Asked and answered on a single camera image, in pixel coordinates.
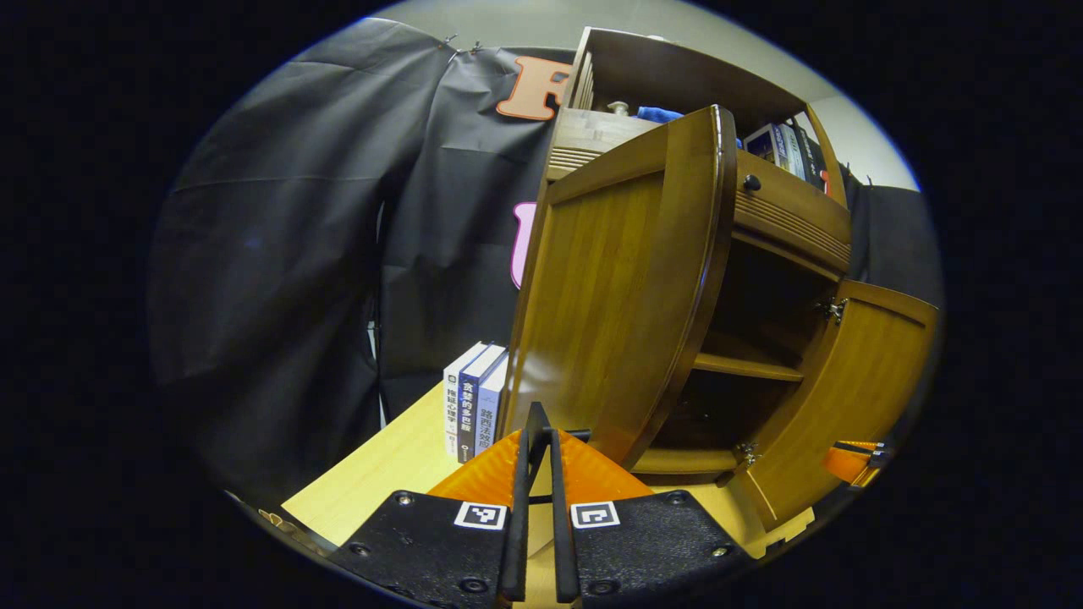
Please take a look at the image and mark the wooden drawer with black knob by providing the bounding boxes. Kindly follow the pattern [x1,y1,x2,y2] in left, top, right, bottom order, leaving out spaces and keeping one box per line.
[546,107,854,274]

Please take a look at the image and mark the wooden double-door shoe cabinet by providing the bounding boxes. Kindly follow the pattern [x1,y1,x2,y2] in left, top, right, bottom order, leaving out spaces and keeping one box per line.
[499,25,941,534]

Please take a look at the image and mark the grey spine book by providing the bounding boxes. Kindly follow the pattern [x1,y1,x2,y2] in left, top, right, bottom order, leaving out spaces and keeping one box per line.
[773,123,806,179]

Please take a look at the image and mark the wooden shoe cabinet door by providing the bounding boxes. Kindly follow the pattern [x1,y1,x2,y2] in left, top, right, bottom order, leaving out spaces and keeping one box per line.
[731,279,941,533]
[499,104,739,472]

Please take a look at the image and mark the pale lavender spine book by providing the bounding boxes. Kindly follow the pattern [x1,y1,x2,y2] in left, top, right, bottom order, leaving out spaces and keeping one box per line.
[475,350,511,458]

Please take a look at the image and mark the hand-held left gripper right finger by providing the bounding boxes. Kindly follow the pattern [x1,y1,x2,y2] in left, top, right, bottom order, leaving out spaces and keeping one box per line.
[548,428,756,606]

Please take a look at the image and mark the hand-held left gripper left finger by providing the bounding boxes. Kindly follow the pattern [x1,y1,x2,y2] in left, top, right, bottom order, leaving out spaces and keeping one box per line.
[328,428,534,609]

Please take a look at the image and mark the dark blue spine book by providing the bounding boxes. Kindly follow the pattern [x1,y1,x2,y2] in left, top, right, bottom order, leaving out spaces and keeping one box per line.
[457,343,508,464]

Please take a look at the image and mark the black backdrop cloth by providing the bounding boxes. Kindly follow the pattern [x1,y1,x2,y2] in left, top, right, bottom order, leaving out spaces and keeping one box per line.
[148,17,945,508]

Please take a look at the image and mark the white spine book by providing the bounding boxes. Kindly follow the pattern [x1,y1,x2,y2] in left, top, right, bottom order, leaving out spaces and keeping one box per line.
[442,341,491,460]

